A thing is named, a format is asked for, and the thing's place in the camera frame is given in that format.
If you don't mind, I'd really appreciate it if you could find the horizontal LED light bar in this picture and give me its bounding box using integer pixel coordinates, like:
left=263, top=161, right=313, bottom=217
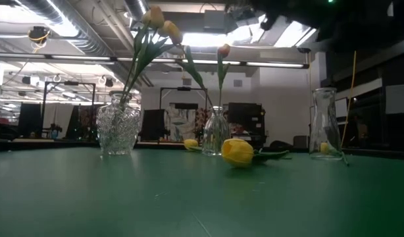
left=0, top=51, right=311, bottom=69

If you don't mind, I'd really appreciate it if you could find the white wall panel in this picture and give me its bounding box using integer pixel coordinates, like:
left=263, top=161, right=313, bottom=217
left=385, top=83, right=404, bottom=115

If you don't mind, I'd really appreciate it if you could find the black cabinet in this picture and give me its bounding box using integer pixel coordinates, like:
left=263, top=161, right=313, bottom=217
left=227, top=101, right=268, bottom=147

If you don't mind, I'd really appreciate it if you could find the grey ceiling box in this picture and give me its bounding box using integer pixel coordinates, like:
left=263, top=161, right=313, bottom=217
left=203, top=9, right=226, bottom=32

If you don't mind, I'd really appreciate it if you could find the green table mat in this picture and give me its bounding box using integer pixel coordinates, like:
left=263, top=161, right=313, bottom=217
left=0, top=146, right=404, bottom=237

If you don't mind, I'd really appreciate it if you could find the small ribbed glass vase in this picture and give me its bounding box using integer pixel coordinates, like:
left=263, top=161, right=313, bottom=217
left=201, top=105, right=232, bottom=157

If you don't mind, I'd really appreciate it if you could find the patterned cloth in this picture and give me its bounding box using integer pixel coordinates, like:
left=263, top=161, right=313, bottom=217
left=164, top=102, right=205, bottom=143

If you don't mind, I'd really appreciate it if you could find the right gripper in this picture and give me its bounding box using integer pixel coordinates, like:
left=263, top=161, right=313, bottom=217
left=261, top=0, right=322, bottom=32

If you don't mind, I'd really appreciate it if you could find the silver ventilation duct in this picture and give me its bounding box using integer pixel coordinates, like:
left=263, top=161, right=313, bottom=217
left=19, top=0, right=150, bottom=88

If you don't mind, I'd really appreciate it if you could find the yellow artificial tulip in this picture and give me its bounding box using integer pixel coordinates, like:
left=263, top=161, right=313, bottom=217
left=183, top=138, right=205, bottom=153
left=220, top=138, right=292, bottom=169
left=318, top=142, right=350, bottom=167

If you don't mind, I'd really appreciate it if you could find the ceiling mounted black camera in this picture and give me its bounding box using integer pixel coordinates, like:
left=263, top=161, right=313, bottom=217
left=27, top=25, right=52, bottom=45

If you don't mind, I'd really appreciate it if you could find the yellow hanging cable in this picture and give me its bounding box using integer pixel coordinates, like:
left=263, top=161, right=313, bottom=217
left=340, top=49, right=357, bottom=147

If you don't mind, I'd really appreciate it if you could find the black monitor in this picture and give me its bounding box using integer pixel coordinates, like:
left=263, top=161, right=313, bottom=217
left=18, top=102, right=44, bottom=138
left=139, top=108, right=166, bottom=142

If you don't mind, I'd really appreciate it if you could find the cut crystal glass vase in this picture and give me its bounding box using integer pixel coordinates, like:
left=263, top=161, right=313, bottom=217
left=95, top=91, right=143, bottom=155

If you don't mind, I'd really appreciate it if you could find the tall smooth glass carafe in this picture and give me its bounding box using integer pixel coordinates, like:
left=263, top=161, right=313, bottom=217
left=309, top=87, right=343, bottom=161

